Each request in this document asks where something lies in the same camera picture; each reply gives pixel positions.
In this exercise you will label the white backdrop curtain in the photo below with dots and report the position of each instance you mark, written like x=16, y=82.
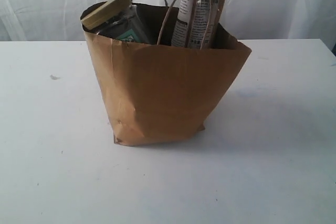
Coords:
x=245, y=19

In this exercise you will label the nut jar with yellow lid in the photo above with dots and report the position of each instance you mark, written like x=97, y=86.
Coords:
x=117, y=19

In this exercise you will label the dark noodle packet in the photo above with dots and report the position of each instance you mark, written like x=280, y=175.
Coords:
x=196, y=23

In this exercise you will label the large brown paper bag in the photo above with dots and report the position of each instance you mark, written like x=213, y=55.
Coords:
x=159, y=93

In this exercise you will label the white paper scrap on table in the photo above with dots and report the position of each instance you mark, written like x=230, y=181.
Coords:
x=54, y=77

